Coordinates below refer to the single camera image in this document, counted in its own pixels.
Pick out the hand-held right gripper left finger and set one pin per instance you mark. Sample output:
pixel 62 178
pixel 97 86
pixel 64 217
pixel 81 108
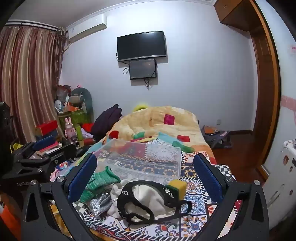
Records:
pixel 82 177

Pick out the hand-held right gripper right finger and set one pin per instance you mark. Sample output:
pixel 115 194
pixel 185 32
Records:
pixel 208 179

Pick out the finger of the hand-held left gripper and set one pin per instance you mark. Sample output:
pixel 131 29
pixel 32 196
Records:
pixel 43 141
pixel 68 151

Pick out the green knit glove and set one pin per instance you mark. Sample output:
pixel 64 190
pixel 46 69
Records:
pixel 99 182

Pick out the yellow green sponge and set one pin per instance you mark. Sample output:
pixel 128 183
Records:
pixel 178 186

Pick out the silver grey cloth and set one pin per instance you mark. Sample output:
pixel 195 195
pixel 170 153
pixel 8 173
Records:
pixel 99 205

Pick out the clear plastic storage box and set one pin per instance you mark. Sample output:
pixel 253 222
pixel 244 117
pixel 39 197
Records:
pixel 141 160

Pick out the white cloth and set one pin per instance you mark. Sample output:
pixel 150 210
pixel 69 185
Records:
pixel 148 192

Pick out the stack of books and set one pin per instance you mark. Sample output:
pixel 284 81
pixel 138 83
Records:
pixel 47 148

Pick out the red box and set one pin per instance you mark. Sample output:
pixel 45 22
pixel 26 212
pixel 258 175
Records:
pixel 46 127

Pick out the green tube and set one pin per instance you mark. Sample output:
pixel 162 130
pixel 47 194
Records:
pixel 79 133

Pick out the pink bunny toy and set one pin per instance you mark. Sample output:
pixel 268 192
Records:
pixel 70 129

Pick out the red cylinder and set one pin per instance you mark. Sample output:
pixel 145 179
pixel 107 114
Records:
pixel 89 141

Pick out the colourful patterned mat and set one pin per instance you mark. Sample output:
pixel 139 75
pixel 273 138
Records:
pixel 194 201

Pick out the red cloth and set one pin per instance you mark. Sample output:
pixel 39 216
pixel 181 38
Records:
pixel 87 127

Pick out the green cardboard box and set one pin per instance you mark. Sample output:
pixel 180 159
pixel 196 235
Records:
pixel 76 118

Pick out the orange cloth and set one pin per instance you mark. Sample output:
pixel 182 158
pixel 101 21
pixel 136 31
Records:
pixel 8 215

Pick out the grey bag on floor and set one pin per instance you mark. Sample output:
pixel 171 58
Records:
pixel 215 136

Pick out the dark purple clothes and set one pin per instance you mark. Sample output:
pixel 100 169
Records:
pixel 105 122

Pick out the grey green plush toy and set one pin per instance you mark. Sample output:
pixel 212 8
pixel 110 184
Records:
pixel 84 97

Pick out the striped brown curtain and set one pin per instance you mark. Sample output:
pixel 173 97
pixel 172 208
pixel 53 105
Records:
pixel 25 83

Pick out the white cabinet with stickers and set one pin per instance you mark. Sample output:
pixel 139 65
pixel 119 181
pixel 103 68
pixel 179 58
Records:
pixel 281 185

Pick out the yellow patchwork quilt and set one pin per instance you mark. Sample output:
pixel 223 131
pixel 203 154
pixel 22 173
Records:
pixel 148 122

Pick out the yellow green plush toy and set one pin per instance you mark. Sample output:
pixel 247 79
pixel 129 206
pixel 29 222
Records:
pixel 141 107

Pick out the white air conditioner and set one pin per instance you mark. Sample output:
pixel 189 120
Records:
pixel 89 27

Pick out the wooden overhead cabinet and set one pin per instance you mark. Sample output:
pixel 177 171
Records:
pixel 233 14

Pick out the white wall outlet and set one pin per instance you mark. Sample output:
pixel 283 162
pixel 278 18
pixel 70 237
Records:
pixel 218 122

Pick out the wooden door frame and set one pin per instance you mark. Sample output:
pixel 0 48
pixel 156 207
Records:
pixel 266 92

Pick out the small black wall monitor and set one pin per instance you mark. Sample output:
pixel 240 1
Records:
pixel 142 69

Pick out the white curtain rail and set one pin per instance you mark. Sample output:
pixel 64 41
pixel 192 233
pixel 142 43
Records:
pixel 32 25

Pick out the large black wall television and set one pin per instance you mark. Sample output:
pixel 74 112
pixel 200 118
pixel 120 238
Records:
pixel 141 45

